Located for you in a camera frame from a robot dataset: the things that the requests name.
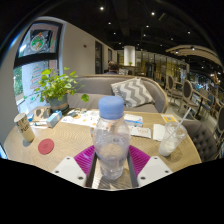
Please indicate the green potted plant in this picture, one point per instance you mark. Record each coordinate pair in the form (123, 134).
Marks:
(56, 86)

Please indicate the grey curved sofa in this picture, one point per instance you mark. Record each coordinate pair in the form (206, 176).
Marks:
(96, 86)

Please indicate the white paper napkin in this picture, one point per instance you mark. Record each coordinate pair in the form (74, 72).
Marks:
(159, 132)

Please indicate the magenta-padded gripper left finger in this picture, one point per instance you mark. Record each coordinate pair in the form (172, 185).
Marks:
(70, 170)

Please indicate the person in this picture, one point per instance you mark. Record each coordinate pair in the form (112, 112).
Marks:
(112, 67)

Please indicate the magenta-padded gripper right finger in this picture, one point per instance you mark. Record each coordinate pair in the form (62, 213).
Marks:
(154, 169)

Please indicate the flat round red coaster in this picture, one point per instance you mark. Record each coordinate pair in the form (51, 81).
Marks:
(46, 146)

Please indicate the clear bottle with blue cap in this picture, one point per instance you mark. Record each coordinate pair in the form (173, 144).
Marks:
(111, 143)

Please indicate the white box with orange print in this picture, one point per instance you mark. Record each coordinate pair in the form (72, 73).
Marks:
(134, 120)

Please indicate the white printed paper sheet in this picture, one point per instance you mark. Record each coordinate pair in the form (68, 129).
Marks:
(81, 117)

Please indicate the small blue white carton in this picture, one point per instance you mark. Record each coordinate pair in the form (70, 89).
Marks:
(54, 119)

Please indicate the group of dining chairs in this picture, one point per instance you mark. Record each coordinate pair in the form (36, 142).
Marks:
(186, 91)

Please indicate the clear plastic cup with straw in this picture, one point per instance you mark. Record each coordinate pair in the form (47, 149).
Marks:
(170, 141)

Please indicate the grey tufted chair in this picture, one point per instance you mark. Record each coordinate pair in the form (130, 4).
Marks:
(203, 140)

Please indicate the white and blue flat packet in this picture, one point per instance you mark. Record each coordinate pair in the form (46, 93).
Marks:
(140, 132)

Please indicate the yellow card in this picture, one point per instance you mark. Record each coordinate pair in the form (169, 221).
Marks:
(169, 118)

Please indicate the white mug with black lettering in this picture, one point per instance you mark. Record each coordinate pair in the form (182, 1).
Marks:
(24, 128)

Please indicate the group of ceiling lights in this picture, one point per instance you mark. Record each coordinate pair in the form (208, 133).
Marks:
(152, 14)

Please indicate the grey white chevron pillow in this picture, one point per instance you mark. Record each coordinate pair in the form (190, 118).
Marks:
(132, 91)

